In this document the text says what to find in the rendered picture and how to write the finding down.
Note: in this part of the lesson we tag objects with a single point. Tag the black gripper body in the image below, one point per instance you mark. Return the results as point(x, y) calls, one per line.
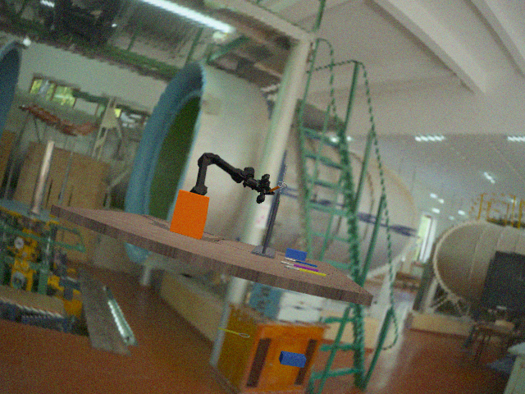
point(261, 197)

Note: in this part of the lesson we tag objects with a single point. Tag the blue rectangular block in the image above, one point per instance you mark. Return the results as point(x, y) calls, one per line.
point(295, 254)
point(292, 359)

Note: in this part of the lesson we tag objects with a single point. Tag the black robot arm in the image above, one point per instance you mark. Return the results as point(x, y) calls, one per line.
point(238, 175)

